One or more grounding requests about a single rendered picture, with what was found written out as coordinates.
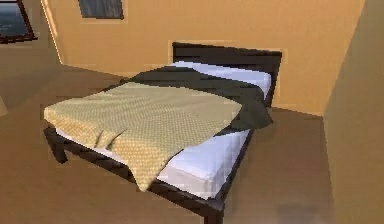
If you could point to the dark green blanket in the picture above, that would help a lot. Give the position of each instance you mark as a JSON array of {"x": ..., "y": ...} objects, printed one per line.
[{"x": 213, "y": 83}]

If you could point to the dark wooden bed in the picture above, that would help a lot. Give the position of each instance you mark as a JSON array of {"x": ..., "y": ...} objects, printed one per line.
[{"x": 230, "y": 56}]

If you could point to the grey framed wall picture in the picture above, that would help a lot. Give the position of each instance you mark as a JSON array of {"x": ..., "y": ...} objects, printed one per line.
[{"x": 100, "y": 8}]

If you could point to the beige patterned blanket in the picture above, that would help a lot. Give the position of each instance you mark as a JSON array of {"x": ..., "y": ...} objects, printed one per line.
[{"x": 150, "y": 116}]

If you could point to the dark framed window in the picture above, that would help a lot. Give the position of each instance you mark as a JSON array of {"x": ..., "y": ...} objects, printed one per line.
[{"x": 11, "y": 20}]

